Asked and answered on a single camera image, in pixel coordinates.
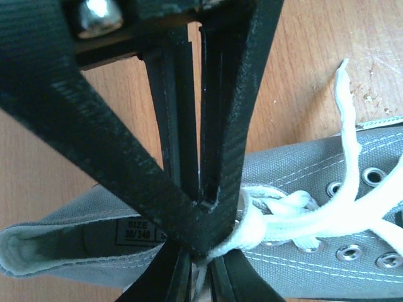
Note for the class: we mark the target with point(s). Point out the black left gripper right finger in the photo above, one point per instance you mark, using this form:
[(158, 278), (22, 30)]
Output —
[(233, 278)]

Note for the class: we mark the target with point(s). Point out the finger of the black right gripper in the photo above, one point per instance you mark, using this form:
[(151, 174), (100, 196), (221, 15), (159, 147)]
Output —
[(46, 44), (170, 73)]

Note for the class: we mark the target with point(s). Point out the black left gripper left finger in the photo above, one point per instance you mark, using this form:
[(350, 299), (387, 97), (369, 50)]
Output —
[(168, 278)]

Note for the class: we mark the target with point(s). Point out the white shoelace of sneaker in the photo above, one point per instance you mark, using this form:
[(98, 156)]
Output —
[(323, 219)]

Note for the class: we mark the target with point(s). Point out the grey sneaker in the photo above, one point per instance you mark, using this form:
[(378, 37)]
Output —
[(96, 238)]

